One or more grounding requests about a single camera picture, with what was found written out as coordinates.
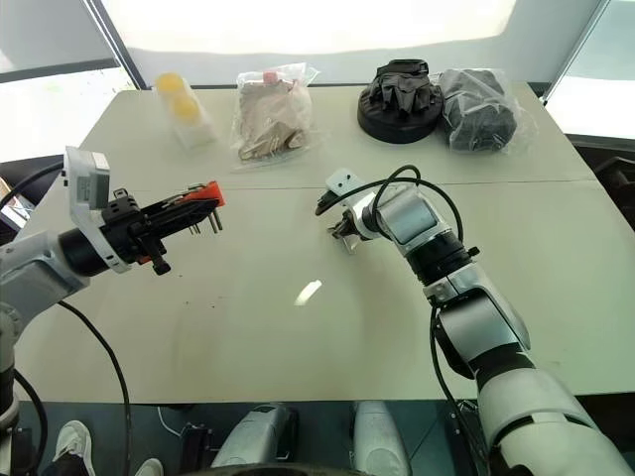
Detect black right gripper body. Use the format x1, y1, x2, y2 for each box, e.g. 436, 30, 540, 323
340, 205, 367, 240

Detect clear bag with dark cloth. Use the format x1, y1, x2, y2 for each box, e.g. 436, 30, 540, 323
430, 66, 540, 156

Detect silver right robot leg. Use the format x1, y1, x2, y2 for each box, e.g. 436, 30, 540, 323
349, 400, 414, 476

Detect dark furniture edge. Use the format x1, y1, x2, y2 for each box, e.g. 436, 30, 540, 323
565, 132, 635, 219

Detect black hanging cable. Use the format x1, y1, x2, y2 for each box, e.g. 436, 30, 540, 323
56, 298, 133, 476

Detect small black box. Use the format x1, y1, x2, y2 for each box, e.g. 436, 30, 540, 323
179, 420, 215, 470

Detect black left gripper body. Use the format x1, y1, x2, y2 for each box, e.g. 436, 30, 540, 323
101, 186, 173, 277

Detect black gloves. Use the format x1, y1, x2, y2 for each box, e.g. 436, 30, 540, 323
369, 59, 436, 120

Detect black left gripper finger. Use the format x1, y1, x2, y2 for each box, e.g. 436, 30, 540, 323
142, 209, 218, 238
141, 194, 223, 222

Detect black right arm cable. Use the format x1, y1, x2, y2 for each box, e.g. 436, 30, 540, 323
370, 164, 492, 470

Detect silver robot leg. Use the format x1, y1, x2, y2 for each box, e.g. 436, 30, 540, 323
349, 400, 414, 476
209, 402, 300, 470

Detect thin white cable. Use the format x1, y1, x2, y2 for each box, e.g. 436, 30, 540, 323
156, 405, 186, 437

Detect dark window frame post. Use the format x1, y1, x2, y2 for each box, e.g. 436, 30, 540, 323
81, 0, 150, 91

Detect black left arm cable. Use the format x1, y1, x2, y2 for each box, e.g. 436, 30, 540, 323
0, 161, 68, 210

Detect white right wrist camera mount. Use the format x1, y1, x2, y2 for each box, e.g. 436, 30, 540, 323
324, 168, 374, 241

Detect clear bag with pink contents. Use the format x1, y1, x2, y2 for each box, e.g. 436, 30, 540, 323
229, 61, 321, 174

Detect red hex key holder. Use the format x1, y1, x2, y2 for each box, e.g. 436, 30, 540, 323
184, 179, 228, 209

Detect clear container with yellow balls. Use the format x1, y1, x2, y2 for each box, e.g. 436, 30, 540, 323
154, 71, 219, 150

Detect black round base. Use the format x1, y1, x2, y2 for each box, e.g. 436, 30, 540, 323
356, 81, 445, 146

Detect silver left robot leg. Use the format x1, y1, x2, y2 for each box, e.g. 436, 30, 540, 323
209, 402, 300, 470

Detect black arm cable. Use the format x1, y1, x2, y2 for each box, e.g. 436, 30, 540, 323
0, 161, 68, 210
370, 164, 492, 470

